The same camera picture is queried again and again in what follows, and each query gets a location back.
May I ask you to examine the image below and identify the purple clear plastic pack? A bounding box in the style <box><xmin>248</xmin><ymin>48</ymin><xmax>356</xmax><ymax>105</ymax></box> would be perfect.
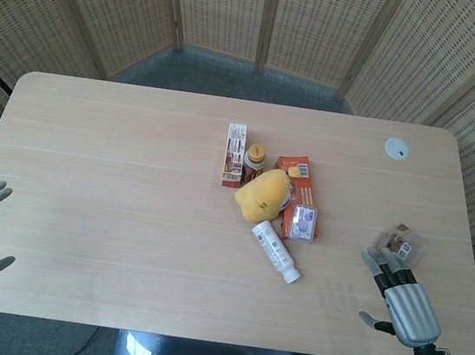
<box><xmin>287</xmin><ymin>201</ymin><xmax>320</xmax><ymax>245</ymax></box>

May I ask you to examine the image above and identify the tall red white carton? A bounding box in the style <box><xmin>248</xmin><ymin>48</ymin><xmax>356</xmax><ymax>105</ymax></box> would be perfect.
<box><xmin>219</xmin><ymin>121</ymin><xmax>252</xmax><ymax>191</ymax></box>

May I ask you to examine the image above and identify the woven bamboo folding screen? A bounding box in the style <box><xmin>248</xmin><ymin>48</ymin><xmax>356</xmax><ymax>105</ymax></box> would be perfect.
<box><xmin>0</xmin><ymin>0</ymin><xmax>475</xmax><ymax>355</ymax></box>

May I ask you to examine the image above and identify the brown jar with gold lid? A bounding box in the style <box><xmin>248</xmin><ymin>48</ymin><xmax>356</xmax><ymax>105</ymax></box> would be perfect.
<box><xmin>239</xmin><ymin>141</ymin><xmax>268</xmax><ymax>190</ymax></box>

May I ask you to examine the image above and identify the clear plastic box with cubes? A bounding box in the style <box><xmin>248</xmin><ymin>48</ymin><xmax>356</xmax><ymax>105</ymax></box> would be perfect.
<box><xmin>372</xmin><ymin>220</ymin><xmax>431</xmax><ymax>273</ymax></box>

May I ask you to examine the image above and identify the yellow plush toy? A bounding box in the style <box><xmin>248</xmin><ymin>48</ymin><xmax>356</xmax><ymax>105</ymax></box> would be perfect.
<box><xmin>231</xmin><ymin>163</ymin><xmax>295</xmax><ymax>228</ymax></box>

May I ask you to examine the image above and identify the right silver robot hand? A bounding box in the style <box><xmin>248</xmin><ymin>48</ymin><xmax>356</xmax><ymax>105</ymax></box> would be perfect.
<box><xmin>350</xmin><ymin>244</ymin><xmax>452</xmax><ymax>350</ymax></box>

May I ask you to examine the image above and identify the orange flat box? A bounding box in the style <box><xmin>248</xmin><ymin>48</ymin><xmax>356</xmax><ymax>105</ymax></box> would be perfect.
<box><xmin>267</xmin><ymin>153</ymin><xmax>327</xmax><ymax>243</ymax></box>

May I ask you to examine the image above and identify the white round cable grommet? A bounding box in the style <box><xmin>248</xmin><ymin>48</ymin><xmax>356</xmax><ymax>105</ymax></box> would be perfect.
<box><xmin>382</xmin><ymin>135</ymin><xmax>412</xmax><ymax>162</ymax></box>

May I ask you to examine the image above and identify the white plastic bottle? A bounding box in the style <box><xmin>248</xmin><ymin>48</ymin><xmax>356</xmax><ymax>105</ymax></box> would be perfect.
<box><xmin>244</xmin><ymin>218</ymin><xmax>308</xmax><ymax>286</ymax></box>

